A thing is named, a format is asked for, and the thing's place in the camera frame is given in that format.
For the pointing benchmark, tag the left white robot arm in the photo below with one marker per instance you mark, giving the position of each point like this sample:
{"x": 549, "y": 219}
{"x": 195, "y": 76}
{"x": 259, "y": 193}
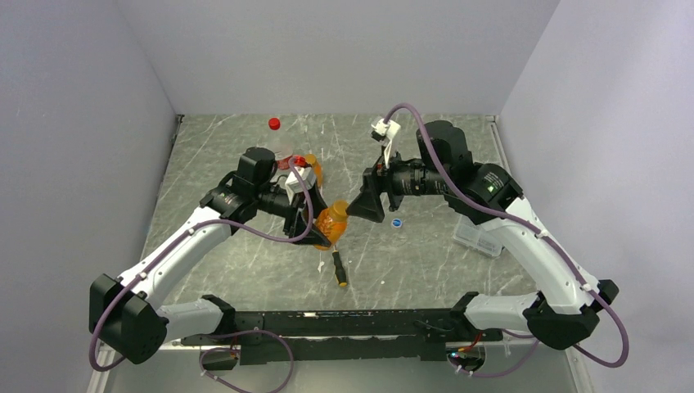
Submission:
{"x": 128, "y": 319}

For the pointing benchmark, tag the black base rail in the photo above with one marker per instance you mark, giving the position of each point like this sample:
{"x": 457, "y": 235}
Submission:
{"x": 273, "y": 336}

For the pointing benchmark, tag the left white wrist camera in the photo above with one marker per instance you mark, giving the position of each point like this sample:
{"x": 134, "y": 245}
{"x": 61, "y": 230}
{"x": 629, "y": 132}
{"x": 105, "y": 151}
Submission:
{"x": 301, "y": 176}

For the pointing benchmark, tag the orange juice bottle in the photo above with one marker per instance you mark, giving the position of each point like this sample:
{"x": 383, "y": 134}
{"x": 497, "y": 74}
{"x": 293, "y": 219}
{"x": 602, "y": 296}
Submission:
{"x": 332, "y": 227}
{"x": 313, "y": 162}

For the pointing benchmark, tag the red bottle cap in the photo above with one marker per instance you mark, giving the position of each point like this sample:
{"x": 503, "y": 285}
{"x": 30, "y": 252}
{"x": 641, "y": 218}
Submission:
{"x": 274, "y": 123}

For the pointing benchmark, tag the clear plastic box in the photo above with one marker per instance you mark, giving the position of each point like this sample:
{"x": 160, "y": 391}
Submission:
{"x": 471, "y": 235}

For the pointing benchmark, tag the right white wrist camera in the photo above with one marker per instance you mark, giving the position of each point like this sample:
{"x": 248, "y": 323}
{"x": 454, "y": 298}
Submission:
{"x": 387, "y": 134}

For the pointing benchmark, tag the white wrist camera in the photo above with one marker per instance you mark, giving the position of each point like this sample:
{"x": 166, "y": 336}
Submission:
{"x": 387, "y": 134}
{"x": 301, "y": 176}

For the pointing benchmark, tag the black yellow screwdriver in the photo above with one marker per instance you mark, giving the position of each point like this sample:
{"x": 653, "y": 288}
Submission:
{"x": 339, "y": 269}

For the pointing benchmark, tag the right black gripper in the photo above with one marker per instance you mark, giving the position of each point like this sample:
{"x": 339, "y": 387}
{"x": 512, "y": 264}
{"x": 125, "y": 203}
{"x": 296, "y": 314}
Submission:
{"x": 368, "y": 204}

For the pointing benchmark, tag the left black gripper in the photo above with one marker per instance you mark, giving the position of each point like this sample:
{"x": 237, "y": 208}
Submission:
{"x": 299, "y": 216}

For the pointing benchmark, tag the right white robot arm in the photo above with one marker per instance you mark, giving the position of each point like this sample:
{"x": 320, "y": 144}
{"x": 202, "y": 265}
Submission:
{"x": 564, "y": 309}

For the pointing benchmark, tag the clear red-label bottle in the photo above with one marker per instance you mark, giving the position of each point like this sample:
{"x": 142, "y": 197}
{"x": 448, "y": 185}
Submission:
{"x": 280, "y": 144}

